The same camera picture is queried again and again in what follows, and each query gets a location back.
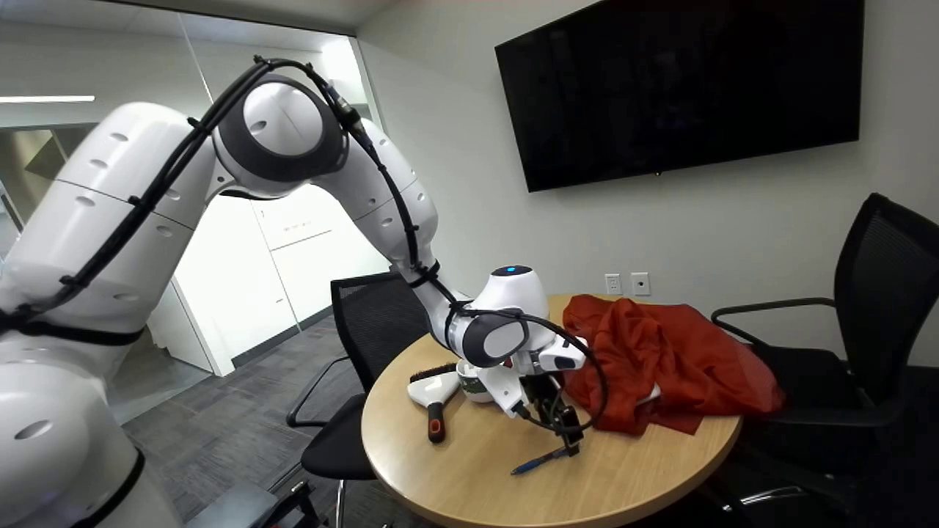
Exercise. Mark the black wall television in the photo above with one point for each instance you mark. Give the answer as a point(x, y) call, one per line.
point(685, 90)

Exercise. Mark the black pen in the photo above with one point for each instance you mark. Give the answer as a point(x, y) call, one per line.
point(538, 461)

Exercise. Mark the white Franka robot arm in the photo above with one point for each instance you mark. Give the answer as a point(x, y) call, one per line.
point(118, 196)

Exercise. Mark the red cloth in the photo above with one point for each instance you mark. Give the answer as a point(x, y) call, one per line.
point(676, 363)

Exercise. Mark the black chair ribbed back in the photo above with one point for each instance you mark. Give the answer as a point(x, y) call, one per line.
point(376, 325)

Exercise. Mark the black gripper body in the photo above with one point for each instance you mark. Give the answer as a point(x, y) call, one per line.
point(548, 401)

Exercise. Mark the ceiling light strip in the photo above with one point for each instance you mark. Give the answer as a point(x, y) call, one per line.
point(45, 98)

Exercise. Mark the black mesh chair narrow back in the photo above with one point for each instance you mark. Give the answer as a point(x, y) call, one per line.
point(883, 294)

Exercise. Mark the white wall outlet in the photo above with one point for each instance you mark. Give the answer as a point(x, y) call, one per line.
point(640, 284)
point(616, 284)

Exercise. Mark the white cabinet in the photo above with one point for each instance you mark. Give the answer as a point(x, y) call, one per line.
point(294, 254)

